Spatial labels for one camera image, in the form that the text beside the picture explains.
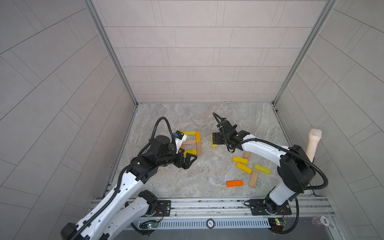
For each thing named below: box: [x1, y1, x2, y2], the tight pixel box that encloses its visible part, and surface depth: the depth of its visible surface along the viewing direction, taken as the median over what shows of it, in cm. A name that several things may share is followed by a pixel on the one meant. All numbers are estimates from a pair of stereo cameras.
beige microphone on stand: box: [306, 128, 322, 163], surface depth 66 cm
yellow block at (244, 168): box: [236, 162, 253, 175], surface depth 85 cm
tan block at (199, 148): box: [196, 142, 202, 156], surface depth 95 cm
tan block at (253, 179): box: [249, 171, 259, 188], surface depth 82 cm
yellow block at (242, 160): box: [233, 156, 249, 165], surface depth 88 cm
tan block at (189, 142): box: [183, 139, 197, 145], surface depth 96 cm
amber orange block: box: [195, 131, 201, 143], surface depth 98 cm
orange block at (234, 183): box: [226, 180, 244, 188], surface depth 82 cm
